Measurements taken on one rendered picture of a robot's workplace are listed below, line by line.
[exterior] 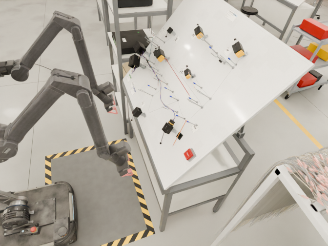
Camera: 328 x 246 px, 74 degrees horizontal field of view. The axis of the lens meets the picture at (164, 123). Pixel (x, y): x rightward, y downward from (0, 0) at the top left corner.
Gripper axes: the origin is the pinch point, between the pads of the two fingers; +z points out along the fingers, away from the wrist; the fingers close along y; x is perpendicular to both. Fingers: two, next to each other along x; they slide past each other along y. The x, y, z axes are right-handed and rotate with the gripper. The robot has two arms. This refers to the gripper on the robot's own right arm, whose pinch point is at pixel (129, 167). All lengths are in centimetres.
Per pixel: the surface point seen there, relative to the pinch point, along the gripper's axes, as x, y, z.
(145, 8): -55, 119, -16
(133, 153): 37, 81, 99
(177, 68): -52, 58, 4
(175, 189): -12.0, -9.1, 35.2
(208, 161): -39, 5, 50
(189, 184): -20.5, -8.3, 40.0
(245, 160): -61, -8, 49
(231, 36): -88, 41, -10
